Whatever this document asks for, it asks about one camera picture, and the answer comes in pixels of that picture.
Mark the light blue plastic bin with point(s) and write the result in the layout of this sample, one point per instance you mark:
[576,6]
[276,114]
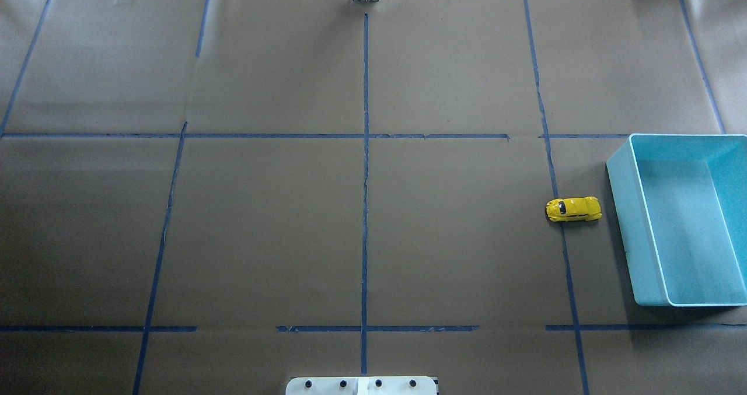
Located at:
[680,202]

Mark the white metal bracket plate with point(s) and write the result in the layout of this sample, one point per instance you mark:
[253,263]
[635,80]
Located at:
[363,385]

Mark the brown paper table cover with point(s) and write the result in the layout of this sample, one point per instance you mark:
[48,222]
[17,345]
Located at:
[215,196]

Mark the yellow beetle toy car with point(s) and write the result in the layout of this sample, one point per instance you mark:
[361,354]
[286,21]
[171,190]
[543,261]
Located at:
[573,209]

